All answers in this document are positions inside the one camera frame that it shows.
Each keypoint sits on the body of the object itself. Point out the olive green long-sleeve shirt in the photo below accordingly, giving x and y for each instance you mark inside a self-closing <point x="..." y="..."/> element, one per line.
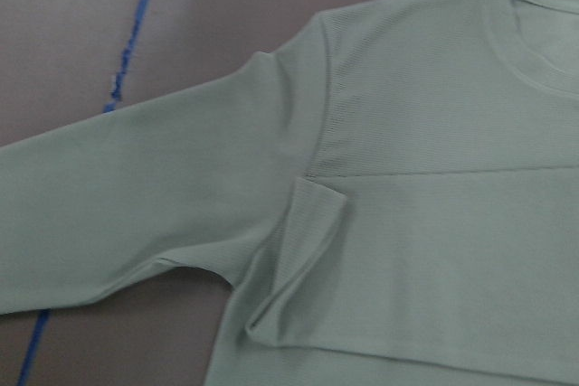
<point x="392" y="194"/>

